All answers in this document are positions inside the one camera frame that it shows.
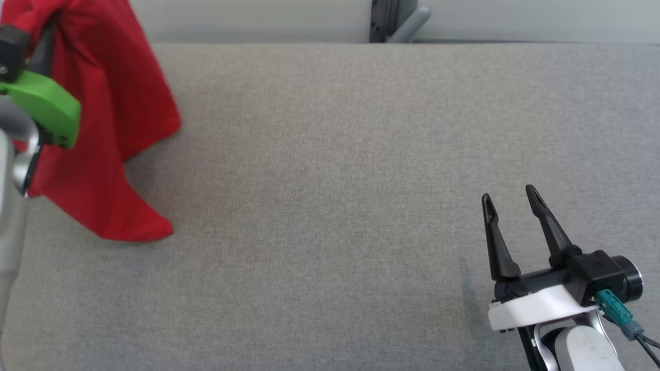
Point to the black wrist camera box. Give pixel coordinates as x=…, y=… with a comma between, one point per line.
x=593, y=270
x=13, y=49

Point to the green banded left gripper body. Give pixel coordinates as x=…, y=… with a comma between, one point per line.
x=51, y=108

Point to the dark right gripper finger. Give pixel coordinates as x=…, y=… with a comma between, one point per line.
x=554, y=232
x=502, y=257

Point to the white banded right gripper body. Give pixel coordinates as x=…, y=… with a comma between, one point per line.
x=536, y=304

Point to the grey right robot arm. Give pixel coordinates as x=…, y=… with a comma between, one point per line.
x=582, y=345

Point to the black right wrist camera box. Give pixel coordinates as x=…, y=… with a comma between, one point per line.
x=593, y=270

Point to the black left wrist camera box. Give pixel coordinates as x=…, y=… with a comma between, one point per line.
x=13, y=49

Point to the dark grey metal post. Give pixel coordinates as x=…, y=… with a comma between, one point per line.
x=381, y=20

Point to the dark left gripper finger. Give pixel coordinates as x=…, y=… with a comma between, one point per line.
x=44, y=51

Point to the light grey slanted tube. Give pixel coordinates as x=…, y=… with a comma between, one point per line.
x=410, y=26

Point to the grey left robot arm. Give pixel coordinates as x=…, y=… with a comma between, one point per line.
x=10, y=232

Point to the red white-sleeved t-shirt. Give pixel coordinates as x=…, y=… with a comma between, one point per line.
x=113, y=103

